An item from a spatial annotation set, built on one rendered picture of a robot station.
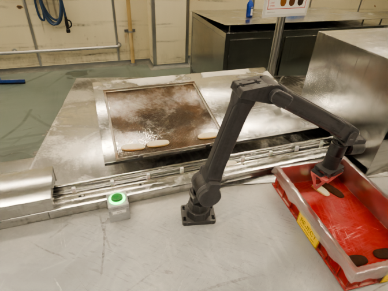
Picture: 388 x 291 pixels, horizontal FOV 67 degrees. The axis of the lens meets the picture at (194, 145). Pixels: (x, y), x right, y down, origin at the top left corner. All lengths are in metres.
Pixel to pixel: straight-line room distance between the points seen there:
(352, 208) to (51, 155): 1.28
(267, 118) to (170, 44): 3.25
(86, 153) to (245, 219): 0.77
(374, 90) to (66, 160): 1.32
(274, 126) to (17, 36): 3.96
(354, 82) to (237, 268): 0.92
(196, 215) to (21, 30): 4.11
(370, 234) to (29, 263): 1.12
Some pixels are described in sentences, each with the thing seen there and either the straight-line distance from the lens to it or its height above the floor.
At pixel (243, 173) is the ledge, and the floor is 0.86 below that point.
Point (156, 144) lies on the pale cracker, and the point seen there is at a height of 0.91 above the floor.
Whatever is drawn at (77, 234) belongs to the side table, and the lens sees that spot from 1.10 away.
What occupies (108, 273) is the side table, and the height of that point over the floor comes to 0.82.
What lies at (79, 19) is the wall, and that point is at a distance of 4.70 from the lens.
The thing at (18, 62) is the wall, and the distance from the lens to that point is 4.94.
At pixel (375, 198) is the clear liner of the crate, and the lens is 1.28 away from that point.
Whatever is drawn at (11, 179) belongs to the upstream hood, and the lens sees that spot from 1.23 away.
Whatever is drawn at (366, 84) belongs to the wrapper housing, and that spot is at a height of 1.18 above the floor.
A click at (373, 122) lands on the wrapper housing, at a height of 1.06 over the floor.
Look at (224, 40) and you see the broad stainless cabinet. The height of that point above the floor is 0.88.
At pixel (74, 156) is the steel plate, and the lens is 1.43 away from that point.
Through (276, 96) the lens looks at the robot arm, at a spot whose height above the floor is 1.30.
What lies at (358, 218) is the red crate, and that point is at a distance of 1.27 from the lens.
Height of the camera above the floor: 1.64
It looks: 35 degrees down
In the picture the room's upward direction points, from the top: 3 degrees clockwise
